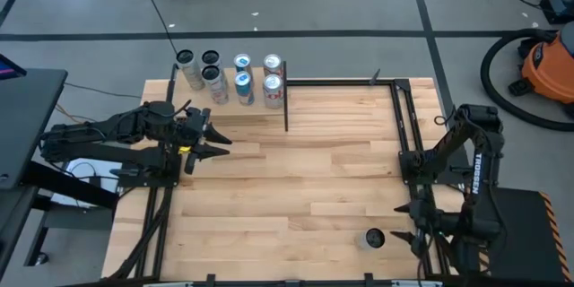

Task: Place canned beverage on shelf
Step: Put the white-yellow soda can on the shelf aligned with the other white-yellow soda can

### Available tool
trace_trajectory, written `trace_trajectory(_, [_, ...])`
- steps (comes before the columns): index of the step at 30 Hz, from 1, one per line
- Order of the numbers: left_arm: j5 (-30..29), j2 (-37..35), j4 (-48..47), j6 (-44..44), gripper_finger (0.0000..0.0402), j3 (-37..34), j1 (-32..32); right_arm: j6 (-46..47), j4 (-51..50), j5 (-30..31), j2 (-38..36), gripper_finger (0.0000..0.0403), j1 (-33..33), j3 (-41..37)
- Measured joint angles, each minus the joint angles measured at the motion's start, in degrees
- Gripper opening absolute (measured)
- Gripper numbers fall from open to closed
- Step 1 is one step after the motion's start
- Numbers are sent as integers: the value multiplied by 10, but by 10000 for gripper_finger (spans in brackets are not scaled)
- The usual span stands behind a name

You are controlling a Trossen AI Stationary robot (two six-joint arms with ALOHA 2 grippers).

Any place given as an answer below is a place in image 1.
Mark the black hazard striped floor mat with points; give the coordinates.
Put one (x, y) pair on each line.
(529, 242)

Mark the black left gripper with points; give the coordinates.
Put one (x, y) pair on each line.
(190, 127)

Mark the black equipment case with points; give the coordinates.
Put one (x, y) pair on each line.
(558, 6)

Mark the black aluminium table frame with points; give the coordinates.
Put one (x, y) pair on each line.
(157, 233)

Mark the white Celsius can yellow band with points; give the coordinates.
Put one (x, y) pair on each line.
(370, 239)

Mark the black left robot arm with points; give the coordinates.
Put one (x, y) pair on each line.
(89, 134)

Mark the white Celsius can orange print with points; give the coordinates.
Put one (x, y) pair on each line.
(192, 76)

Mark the laptop screen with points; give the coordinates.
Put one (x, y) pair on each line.
(9, 69)

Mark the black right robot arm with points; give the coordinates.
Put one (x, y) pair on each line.
(477, 179)

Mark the blue silver Red Bull can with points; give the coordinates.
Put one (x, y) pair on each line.
(242, 62)
(245, 89)

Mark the orange shop vacuum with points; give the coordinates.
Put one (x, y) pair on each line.
(547, 72)
(485, 76)

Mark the wooden shelf black metal frame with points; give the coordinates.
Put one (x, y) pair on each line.
(251, 112)

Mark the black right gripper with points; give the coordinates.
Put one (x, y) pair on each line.
(428, 226)

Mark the white paper box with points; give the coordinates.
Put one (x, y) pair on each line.
(105, 168)

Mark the black desk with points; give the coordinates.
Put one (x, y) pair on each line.
(27, 121)

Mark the silver Diet Coke can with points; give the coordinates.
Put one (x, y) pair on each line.
(273, 92)
(272, 63)

